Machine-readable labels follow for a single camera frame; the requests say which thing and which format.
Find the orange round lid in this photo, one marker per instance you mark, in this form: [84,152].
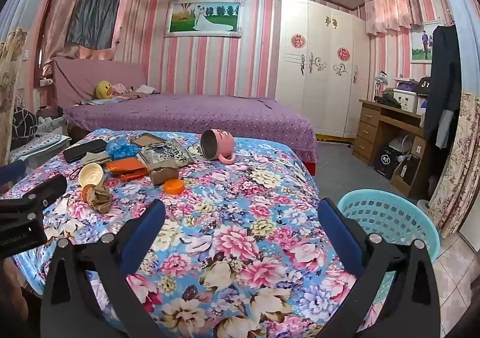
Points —
[173,187]

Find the purple box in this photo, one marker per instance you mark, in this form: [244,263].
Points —
[405,84]

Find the pink patterned valance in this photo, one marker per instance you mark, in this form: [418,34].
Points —
[390,8]

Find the pink plush toy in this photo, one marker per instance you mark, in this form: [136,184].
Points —
[120,89]

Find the dark green cloth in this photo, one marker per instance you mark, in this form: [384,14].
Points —
[386,100]

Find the pink headboard cover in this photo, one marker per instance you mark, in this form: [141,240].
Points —
[93,72]

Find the light blue plastic basket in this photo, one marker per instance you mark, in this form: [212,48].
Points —
[393,214]

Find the white wardrobe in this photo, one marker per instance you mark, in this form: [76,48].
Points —
[318,98]

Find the flat brown cardboard sheet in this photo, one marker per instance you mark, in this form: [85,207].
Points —
[146,140]

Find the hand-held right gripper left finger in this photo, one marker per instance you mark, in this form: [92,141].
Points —
[144,233]

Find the wooden desk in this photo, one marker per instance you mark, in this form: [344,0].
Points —
[369,128]

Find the black wallet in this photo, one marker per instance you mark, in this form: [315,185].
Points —
[84,150]

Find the black patterned bag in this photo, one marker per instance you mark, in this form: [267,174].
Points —
[23,126]

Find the wall poster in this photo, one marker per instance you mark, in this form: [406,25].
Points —
[420,46]

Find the small orange round object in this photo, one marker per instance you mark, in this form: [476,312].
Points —
[87,192]

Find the white bucket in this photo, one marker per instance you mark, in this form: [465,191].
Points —
[423,205]

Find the white storage box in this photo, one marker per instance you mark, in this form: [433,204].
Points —
[407,102]

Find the framed wall picture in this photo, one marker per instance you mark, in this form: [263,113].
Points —
[204,17]

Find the dotted cushion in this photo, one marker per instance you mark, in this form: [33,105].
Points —
[37,147]

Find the orange cloth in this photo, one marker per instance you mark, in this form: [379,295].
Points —
[125,167]

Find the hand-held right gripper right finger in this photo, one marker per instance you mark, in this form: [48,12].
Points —
[343,237]

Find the desk lamp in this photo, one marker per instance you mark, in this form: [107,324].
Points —
[380,79]

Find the blue plastic bag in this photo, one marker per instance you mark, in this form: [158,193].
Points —
[122,149]

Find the white cloth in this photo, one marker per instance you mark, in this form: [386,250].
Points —
[145,89]

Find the cream bowl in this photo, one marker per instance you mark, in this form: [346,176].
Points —
[91,174]

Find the open cardboard box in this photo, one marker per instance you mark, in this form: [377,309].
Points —
[407,171]

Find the hanging dark coat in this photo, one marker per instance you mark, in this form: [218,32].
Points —
[444,72]

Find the white power strip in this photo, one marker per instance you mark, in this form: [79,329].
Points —
[45,81]

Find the yellow duck plush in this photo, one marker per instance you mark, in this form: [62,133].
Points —
[104,90]

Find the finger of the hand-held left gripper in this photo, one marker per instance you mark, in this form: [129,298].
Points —
[13,172]
[41,192]

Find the red paper decal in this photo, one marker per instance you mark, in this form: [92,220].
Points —
[343,53]
[298,41]

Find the white appliance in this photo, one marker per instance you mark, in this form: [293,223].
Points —
[399,144]

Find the grey curtain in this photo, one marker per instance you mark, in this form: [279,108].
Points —
[95,4]

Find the floral blanket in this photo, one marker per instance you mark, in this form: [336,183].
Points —
[240,210]

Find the pink mug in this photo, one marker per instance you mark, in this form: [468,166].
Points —
[221,143]

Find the small brown cardboard box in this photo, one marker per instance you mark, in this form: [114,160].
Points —
[163,173]

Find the brown cloth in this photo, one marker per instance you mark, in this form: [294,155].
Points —
[100,201]

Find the pink curtain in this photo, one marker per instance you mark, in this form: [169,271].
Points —
[56,16]

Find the floral curtain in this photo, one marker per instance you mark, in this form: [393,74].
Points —
[461,158]
[11,79]

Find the purple dotted bed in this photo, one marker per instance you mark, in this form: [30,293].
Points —
[206,113]

